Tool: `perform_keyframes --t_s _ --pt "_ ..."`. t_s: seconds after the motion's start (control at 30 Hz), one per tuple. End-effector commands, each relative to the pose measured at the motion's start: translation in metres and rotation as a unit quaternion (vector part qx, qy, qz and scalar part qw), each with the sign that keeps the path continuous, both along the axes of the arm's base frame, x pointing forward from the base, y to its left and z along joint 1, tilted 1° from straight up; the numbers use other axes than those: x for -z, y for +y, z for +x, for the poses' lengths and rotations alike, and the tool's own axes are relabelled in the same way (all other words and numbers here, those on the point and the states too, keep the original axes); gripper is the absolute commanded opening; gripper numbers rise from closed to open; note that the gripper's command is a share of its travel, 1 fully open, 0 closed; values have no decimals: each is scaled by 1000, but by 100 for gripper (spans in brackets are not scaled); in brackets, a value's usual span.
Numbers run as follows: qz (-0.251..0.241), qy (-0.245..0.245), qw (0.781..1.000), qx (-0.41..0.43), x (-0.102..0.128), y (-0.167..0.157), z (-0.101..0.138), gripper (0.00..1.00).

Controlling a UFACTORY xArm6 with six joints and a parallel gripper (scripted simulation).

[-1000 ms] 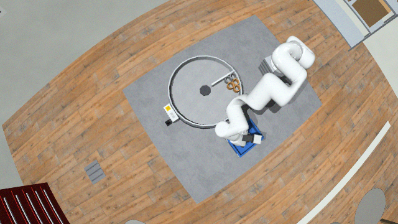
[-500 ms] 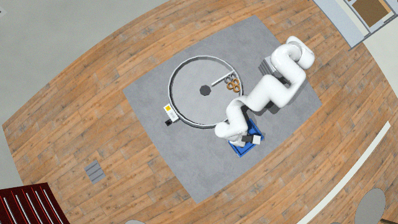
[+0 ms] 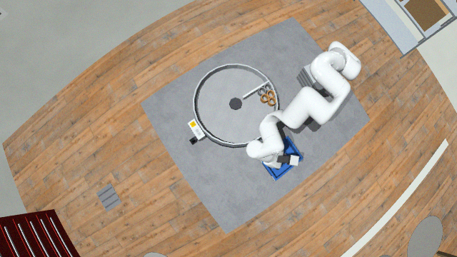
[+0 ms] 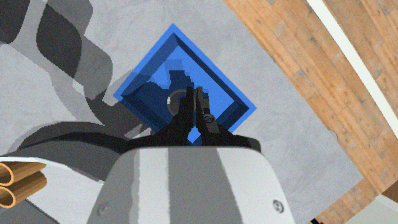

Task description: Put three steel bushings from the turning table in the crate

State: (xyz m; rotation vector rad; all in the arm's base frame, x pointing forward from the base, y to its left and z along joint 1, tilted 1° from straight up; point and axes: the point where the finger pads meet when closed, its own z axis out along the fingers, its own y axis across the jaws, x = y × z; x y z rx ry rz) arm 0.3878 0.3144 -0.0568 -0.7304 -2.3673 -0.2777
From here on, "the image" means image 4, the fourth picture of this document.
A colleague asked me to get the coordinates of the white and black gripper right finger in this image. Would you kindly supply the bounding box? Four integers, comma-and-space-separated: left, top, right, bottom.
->
196, 87, 262, 153

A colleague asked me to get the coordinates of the blue crate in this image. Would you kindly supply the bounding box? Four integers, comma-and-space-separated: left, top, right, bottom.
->
113, 26, 257, 133

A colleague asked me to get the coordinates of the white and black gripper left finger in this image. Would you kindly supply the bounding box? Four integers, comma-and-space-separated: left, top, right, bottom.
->
124, 87, 194, 153

